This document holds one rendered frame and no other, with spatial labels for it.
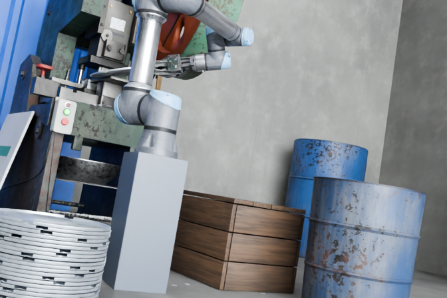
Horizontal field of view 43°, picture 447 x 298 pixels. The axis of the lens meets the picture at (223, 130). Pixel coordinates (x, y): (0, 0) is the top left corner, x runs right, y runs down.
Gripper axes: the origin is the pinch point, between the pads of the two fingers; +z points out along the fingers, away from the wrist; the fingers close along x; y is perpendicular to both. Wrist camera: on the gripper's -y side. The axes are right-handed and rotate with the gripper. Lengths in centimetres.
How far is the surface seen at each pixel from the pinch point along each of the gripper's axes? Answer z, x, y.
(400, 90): -183, -34, -305
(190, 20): -15.6, -32.3, -34.7
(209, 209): -22, 63, 9
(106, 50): 21.7, -13.2, -9.5
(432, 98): -203, -19, -275
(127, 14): 12.5, -32.2, -16.4
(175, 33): -6, -30, -47
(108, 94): 21.2, 8.0, -5.7
